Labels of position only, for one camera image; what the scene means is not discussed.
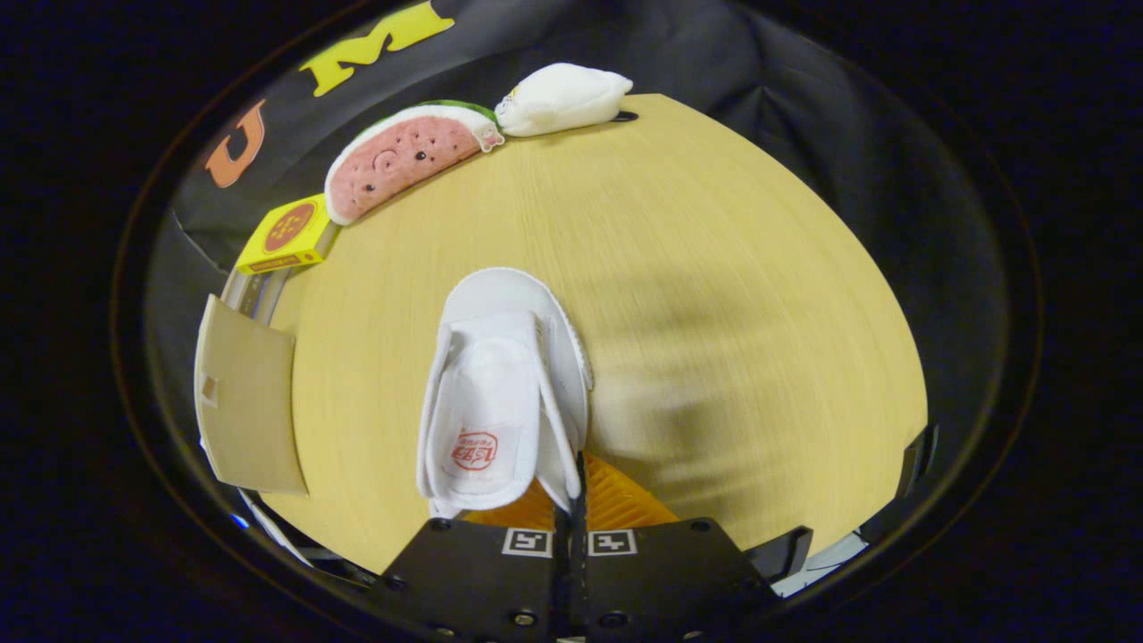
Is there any yellow book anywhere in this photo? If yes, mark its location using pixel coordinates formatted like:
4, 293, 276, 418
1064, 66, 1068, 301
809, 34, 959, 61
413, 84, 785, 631
236, 194, 333, 275

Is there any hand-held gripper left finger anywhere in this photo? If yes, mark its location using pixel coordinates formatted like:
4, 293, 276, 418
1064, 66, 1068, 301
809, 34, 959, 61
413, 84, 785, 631
380, 478, 572, 643

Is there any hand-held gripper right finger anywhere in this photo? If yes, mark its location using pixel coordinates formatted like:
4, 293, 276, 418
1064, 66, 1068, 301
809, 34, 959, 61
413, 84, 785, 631
571, 451, 778, 643

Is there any watermelon slice plush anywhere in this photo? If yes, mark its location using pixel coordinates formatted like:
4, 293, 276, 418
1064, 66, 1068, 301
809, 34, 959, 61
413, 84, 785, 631
323, 100, 505, 226

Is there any white plush toy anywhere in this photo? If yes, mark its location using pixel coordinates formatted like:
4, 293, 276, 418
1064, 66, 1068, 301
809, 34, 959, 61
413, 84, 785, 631
494, 63, 635, 138

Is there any white canvas shoe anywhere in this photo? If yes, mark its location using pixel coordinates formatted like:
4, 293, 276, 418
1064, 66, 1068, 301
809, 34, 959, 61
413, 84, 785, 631
417, 268, 595, 519

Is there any beige storage box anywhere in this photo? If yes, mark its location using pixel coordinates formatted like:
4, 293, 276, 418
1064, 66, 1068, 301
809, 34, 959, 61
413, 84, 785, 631
194, 295, 309, 497

